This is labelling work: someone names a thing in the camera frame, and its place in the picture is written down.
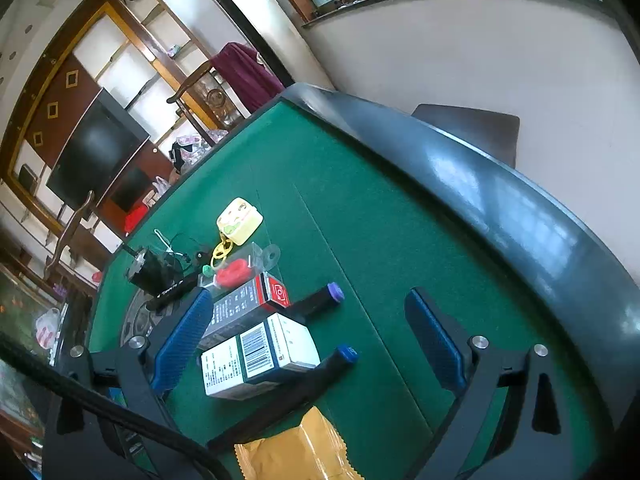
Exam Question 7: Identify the yellow keychain case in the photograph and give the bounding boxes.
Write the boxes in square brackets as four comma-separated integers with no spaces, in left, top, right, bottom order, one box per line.
[210,198,264,273]

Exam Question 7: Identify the black box red label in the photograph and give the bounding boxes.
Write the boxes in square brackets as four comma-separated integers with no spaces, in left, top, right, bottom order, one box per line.
[200,272,292,348]

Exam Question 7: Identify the wooden chair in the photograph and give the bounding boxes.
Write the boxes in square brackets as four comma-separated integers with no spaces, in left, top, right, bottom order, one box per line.
[45,191,126,281]
[167,60,251,146]

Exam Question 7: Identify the white medicine box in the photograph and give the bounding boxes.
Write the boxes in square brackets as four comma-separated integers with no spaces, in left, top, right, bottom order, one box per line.
[201,312,321,401]

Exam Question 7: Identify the yellow foil packet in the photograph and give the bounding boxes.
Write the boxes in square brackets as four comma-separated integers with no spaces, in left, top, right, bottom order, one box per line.
[234,406,366,480]

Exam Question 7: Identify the black pen purple cap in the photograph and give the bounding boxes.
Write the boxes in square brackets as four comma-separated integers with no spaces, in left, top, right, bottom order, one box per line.
[287,282,345,323]

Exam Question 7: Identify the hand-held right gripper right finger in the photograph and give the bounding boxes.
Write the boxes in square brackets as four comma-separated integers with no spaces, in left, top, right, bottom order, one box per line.
[404,287,616,480]

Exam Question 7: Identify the red number candle pack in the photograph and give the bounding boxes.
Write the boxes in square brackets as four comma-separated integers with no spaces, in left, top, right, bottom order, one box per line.
[202,242,281,293]

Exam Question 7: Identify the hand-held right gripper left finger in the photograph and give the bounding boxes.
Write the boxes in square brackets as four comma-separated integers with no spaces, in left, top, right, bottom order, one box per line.
[42,287,216,480]

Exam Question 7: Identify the black cable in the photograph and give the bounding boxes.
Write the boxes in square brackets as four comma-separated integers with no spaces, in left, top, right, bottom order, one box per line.
[0,332,231,480]

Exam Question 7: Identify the maroon cloth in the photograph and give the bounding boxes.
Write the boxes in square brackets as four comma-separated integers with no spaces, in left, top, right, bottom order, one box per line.
[210,42,286,113]

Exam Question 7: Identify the pile of clothes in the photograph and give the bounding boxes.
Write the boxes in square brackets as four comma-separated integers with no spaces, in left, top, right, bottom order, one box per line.
[170,132,221,171]

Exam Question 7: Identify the black motor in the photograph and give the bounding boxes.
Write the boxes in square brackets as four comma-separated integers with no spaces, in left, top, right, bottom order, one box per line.
[124,245,176,293]

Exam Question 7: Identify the black pen blue cap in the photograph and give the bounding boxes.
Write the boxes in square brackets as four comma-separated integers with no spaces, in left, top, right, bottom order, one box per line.
[206,345,360,453]

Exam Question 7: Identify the black television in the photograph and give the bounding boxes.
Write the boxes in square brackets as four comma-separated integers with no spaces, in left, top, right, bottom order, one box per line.
[46,87,151,213]

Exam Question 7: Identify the round table control panel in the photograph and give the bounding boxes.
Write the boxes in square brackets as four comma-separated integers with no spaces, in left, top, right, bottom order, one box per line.
[120,287,166,348]

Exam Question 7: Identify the wooden wall cabinet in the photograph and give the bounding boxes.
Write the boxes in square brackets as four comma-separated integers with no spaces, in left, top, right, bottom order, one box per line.
[0,0,226,281]

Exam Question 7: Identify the red bag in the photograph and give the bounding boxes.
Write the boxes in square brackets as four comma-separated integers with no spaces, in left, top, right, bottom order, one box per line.
[124,204,153,235]

